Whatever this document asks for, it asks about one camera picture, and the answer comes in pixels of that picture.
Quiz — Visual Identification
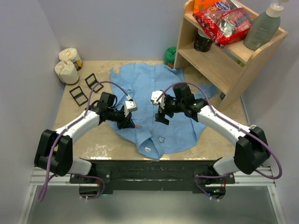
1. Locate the wooden shelf unit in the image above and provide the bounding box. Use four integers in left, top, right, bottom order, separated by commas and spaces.
174, 0, 288, 110

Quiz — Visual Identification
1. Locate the white cloth bag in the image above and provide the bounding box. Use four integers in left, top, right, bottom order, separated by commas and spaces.
58, 48, 82, 71
54, 60, 79, 85

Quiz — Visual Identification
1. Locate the purple cable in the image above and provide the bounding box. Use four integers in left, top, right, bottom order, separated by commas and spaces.
156, 82, 283, 180
37, 81, 133, 203

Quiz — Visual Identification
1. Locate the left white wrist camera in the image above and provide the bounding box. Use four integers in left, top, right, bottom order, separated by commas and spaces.
124, 100, 138, 117

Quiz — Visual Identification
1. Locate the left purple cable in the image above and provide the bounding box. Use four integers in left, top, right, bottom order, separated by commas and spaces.
37, 81, 133, 203

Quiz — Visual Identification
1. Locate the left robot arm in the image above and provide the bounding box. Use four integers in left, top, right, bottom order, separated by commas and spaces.
34, 92, 137, 183

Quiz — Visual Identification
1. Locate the green pump bottle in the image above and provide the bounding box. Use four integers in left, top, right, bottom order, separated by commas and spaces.
243, 0, 288, 50

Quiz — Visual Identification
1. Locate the dark jar on shelf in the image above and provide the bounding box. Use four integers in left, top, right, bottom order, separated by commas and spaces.
193, 29, 213, 52

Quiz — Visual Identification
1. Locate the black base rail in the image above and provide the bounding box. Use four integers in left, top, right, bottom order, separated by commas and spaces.
70, 160, 235, 198

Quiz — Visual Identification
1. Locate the orange snack box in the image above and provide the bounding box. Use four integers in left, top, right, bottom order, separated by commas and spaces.
193, 0, 218, 14

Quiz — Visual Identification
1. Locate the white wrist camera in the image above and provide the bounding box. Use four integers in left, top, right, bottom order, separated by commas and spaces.
151, 91, 164, 105
124, 100, 138, 117

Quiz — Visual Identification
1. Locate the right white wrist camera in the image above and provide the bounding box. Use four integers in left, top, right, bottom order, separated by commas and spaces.
151, 91, 164, 105

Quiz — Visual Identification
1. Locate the black stand rear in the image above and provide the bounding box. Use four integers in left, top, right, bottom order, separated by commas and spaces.
85, 73, 104, 93

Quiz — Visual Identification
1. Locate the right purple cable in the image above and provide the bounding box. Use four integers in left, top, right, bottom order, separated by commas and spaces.
156, 82, 283, 180

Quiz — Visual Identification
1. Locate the white cloth bag rear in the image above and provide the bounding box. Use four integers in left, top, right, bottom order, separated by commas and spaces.
58, 48, 82, 71

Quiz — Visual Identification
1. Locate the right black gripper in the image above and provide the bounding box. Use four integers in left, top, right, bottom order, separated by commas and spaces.
155, 95, 185, 125

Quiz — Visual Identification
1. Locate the black stand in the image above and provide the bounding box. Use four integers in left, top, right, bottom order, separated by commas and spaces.
85, 73, 104, 93
69, 86, 88, 106

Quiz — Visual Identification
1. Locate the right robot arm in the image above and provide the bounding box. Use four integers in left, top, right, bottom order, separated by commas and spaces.
151, 82, 271, 183

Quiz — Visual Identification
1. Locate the white cloth bag front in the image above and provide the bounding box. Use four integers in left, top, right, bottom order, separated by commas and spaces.
54, 60, 79, 85

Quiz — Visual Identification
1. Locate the blue button shirt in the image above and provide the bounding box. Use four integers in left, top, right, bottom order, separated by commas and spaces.
109, 63, 219, 160

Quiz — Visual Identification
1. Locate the red candy bag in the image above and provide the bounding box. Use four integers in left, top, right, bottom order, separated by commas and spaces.
193, 0, 256, 48

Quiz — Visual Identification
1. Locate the silver leaf brooch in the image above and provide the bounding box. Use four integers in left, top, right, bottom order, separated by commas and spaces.
157, 136, 165, 143

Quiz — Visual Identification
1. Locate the green lidded container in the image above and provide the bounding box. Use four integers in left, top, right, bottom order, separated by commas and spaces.
164, 47, 176, 69

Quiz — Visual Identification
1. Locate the black stand front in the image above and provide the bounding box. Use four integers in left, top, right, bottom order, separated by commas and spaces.
69, 86, 88, 106

